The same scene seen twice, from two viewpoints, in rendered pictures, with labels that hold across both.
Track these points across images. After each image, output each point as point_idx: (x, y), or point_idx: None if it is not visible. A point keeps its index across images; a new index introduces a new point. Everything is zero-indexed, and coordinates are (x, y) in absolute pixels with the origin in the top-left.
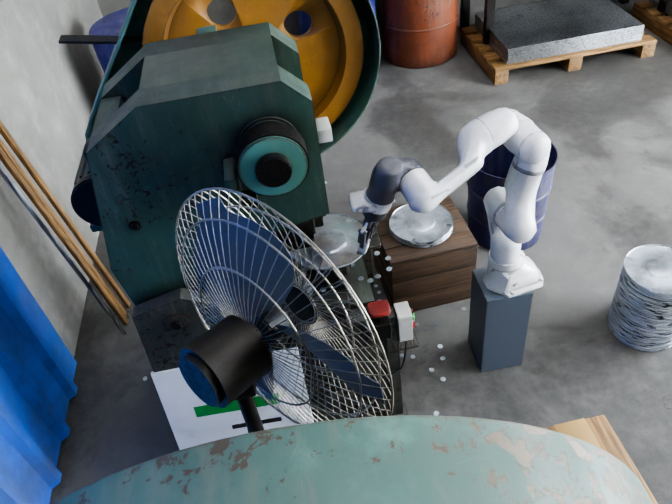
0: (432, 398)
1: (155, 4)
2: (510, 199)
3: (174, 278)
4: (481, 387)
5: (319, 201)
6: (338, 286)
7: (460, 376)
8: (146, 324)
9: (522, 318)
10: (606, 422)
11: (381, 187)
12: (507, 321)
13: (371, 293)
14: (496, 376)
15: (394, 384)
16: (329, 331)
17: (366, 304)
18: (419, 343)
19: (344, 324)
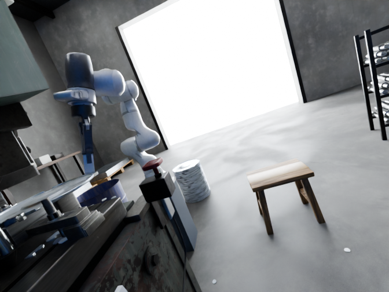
0: (201, 283)
1: None
2: (138, 126)
3: None
4: (204, 251)
5: (31, 68)
6: (96, 207)
7: (191, 262)
8: None
9: (182, 198)
10: (250, 171)
11: (84, 66)
12: (180, 203)
13: (124, 203)
14: (199, 243)
15: (191, 274)
16: (131, 237)
17: (130, 207)
18: None
19: (134, 223)
